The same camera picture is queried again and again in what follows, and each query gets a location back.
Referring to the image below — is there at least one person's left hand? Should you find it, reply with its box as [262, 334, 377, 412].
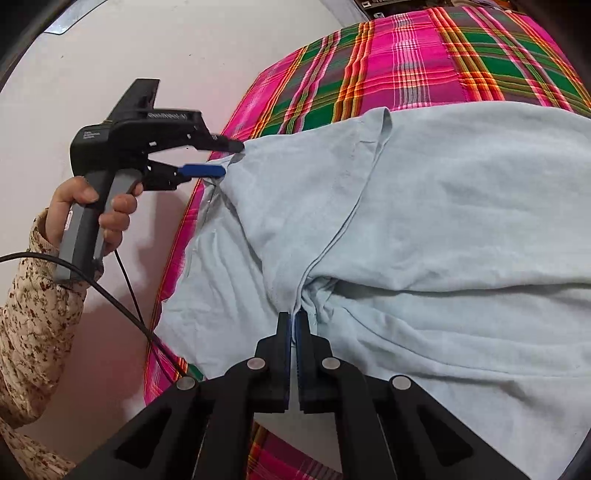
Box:
[46, 176, 145, 257]

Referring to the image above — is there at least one grey metal plate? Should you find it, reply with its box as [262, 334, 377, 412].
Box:
[43, 0, 101, 36]

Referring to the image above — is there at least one person's left forearm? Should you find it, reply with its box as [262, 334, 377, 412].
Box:
[0, 210, 92, 428]

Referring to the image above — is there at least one pink plaid blanket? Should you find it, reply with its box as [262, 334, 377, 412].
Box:
[143, 7, 591, 480]

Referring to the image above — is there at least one black cable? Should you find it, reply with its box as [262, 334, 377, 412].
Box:
[114, 248, 154, 342]
[0, 251, 204, 384]

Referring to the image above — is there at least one light blue shirt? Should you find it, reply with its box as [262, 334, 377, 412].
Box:
[156, 102, 591, 480]

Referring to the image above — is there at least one person's floral clothing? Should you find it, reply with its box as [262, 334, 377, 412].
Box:
[0, 419, 79, 480]

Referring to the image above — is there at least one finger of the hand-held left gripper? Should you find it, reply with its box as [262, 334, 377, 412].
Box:
[195, 133, 245, 154]
[176, 164, 227, 185]

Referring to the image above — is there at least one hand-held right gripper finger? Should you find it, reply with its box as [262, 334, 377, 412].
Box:
[294, 310, 532, 480]
[69, 311, 294, 480]

